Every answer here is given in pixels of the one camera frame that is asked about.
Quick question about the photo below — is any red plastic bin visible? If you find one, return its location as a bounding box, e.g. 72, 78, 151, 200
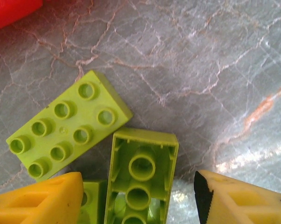
0, 0, 43, 33

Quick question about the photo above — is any green lego brick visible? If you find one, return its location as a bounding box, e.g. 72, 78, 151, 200
5, 70, 133, 180
77, 179, 108, 224
103, 127, 179, 224

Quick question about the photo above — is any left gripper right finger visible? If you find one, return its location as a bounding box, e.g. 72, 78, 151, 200
193, 169, 281, 224

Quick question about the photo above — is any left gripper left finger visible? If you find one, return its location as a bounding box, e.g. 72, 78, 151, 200
0, 172, 84, 224

